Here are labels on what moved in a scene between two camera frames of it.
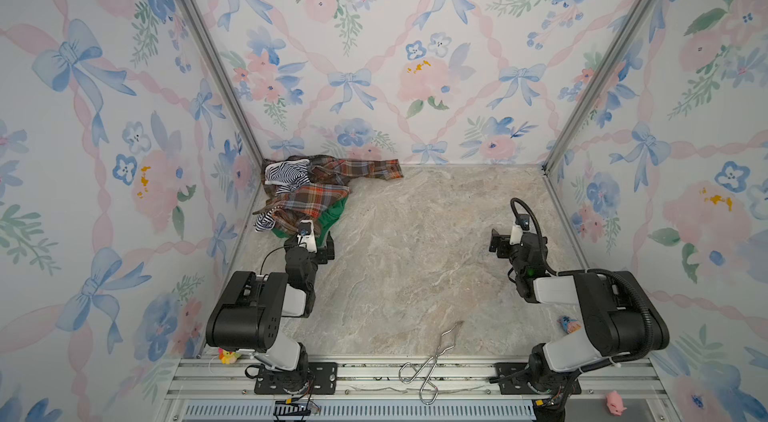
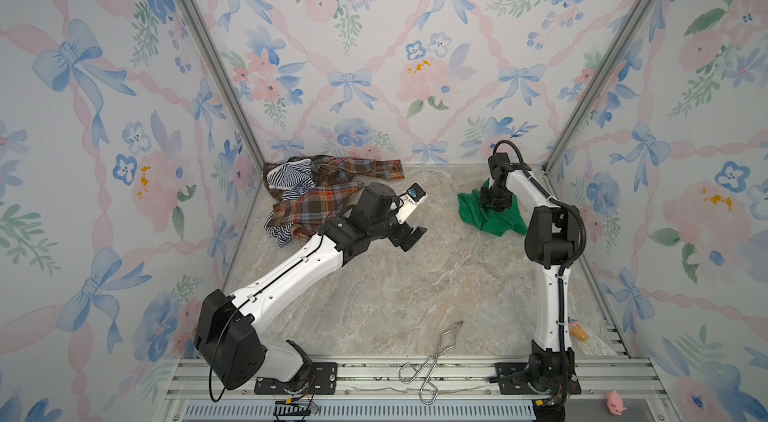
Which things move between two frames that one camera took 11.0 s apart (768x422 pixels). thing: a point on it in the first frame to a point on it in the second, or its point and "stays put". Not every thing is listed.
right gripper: [504, 245] to [485, 204]
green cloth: [323, 224] to [496, 222]
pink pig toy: [614, 403] stays put
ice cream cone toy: [570, 326] stays put
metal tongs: [409, 373] stays put
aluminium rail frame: [306, 389] stays put
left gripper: [321, 255] to [405, 230]
